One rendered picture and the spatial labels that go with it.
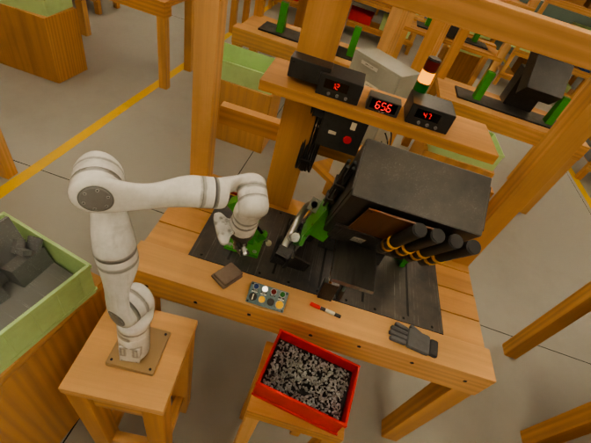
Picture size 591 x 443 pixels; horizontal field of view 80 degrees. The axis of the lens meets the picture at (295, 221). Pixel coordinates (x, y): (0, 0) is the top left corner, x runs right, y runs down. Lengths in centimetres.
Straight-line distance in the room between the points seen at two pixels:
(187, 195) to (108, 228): 20
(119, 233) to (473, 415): 237
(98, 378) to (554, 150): 177
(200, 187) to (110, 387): 78
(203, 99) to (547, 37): 123
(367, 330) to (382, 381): 104
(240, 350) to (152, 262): 101
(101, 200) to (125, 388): 73
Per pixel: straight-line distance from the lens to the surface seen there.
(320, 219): 129
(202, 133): 169
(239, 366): 226
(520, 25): 144
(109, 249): 87
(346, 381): 138
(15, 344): 145
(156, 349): 134
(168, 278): 144
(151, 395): 131
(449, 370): 160
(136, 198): 74
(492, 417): 281
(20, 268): 155
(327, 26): 138
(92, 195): 74
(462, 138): 147
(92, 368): 137
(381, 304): 157
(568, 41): 150
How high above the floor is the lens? 208
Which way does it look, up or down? 43 degrees down
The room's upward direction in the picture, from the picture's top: 18 degrees clockwise
